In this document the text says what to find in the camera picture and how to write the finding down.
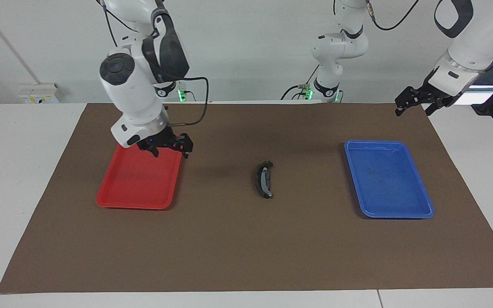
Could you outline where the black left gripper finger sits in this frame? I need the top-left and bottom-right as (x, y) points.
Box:
(394, 87), (416, 117)
(425, 98), (454, 116)

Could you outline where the curved brake shoe grey web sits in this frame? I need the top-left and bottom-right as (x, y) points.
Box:
(254, 160), (274, 199)

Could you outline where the red plastic tray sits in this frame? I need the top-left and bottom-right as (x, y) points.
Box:
(96, 141), (184, 210)

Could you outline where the blue plastic tray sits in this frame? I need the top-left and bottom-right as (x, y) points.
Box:
(344, 139), (435, 219)

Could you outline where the brown table mat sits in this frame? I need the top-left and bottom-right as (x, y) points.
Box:
(0, 103), (493, 294)

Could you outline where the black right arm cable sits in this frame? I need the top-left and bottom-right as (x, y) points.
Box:
(101, 0), (209, 127)

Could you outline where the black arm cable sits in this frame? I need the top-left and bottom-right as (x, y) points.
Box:
(365, 0), (421, 32)
(101, 0), (209, 127)

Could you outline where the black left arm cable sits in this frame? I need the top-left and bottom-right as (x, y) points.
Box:
(365, 0), (421, 32)

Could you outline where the black base cable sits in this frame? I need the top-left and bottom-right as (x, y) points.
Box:
(281, 64), (321, 101)

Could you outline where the white wall socket box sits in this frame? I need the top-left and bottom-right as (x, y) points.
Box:
(18, 83), (65, 104)

